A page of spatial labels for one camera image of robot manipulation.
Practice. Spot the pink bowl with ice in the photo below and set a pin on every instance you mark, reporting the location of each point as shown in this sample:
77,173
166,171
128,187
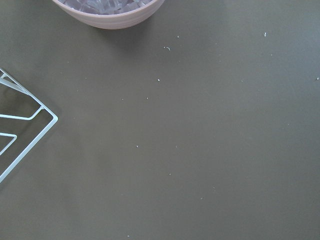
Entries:
114,21

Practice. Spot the white wire dish rack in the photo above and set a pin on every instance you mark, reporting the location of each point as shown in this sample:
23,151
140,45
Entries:
24,120

